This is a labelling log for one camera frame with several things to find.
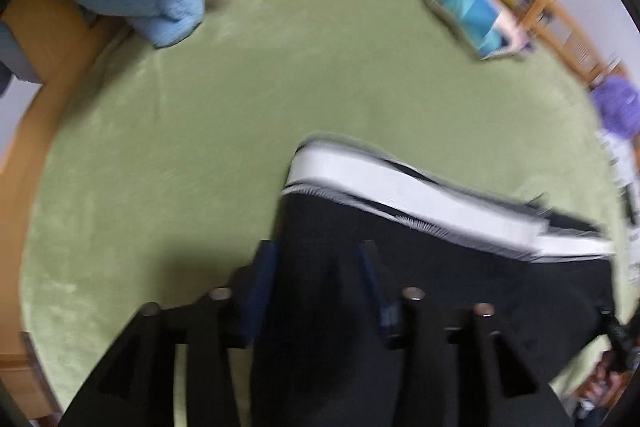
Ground white floral pillow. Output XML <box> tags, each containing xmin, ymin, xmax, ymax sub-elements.
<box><xmin>597</xmin><ymin>129</ymin><xmax>640</xmax><ymax>230</ymax></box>

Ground person's right hand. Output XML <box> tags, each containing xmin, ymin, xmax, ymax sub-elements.
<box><xmin>575</xmin><ymin>352</ymin><xmax>626</xmax><ymax>418</ymax></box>

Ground black pants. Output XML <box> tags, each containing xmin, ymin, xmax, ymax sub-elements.
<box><xmin>250</xmin><ymin>137</ymin><xmax>618</xmax><ymax>427</ymax></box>

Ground green bed blanket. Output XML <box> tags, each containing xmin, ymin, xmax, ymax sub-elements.
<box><xmin>20</xmin><ymin>0</ymin><xmax>632</xmax><ymax>427</ymax></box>

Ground purple plush toy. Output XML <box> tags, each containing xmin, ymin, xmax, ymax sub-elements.
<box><xmin>590</xmin><ymin>76</ymin><xmax>640</xmax><ymax>140</ymax></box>

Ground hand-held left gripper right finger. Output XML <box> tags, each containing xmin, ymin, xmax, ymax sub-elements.
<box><xmin>357</xmin><ymin>241</ymin><xmax>573</xmax><ymax>427</ymax></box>

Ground wooden bed frame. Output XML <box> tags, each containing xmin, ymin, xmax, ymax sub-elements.
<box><xmin>0</xmin><ymin>0</ymin><xmax>628</xmax><ymax>420</ymax></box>

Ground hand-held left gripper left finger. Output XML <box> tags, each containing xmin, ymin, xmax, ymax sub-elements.
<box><xmin>60</xmin><ymin>239</ymin><xmax>281</xmax><ymax>427</ymax></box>

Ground geometric patterned pillow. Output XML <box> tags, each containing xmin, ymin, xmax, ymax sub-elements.
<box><xmin>387</xmin><ymin>0</ymin><xmax>536</xmax><ymax>62</ymax></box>

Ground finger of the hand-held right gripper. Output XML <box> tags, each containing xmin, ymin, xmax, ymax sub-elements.
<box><xmin>597</xmin><ymin>304</ymin><xmax>637</xmax><ymax>370</ymax></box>

